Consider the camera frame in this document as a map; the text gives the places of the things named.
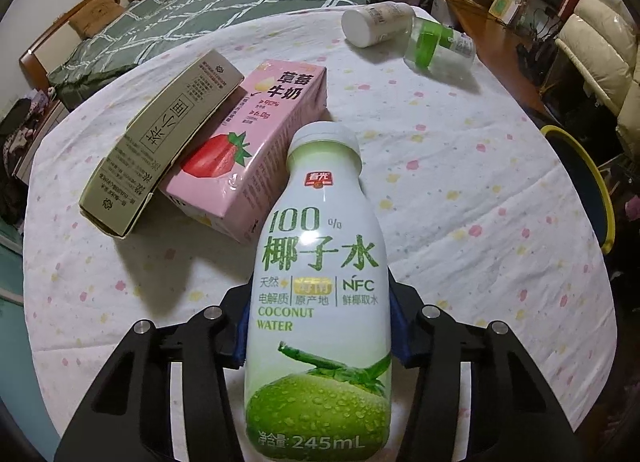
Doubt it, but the cream puffer jacket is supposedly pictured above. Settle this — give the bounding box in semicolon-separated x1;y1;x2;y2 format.
555;0;639;156

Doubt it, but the left brown pillow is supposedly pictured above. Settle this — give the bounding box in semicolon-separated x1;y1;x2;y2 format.
68;0;125;39

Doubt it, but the yellow rimmed trash bin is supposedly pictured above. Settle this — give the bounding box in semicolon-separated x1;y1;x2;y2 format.
540;124;615;255

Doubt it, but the wooden headboard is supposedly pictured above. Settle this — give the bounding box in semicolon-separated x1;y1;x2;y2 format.
18;0;128;91

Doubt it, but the dark clothes pile on nightstand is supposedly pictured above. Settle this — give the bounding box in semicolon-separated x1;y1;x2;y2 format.
0;90;50;226

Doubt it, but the pink strawberry milk carton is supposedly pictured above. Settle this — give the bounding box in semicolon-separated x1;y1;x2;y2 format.
160;59;326;243

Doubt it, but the floral white tablecloth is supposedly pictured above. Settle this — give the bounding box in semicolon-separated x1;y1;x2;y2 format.
24;9;616;461

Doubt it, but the green plaid bed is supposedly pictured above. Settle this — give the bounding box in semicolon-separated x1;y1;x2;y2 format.
48;0;381;111

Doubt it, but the coconut water bottle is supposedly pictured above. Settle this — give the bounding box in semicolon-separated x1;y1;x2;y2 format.
244;121;392;461

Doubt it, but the beige medicine box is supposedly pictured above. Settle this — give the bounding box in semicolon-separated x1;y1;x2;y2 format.
79;50;243;238

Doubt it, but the white nightstand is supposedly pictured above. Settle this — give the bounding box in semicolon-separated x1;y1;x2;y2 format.
12;100;68;185

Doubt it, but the green clear jar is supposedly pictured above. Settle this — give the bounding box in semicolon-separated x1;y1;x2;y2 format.
404;17;476;74

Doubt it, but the white plastic bottle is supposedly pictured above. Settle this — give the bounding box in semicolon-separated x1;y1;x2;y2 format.
341;1;414;48

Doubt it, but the wooden low cabinet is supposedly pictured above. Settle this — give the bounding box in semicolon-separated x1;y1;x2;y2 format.
445;0;548;116

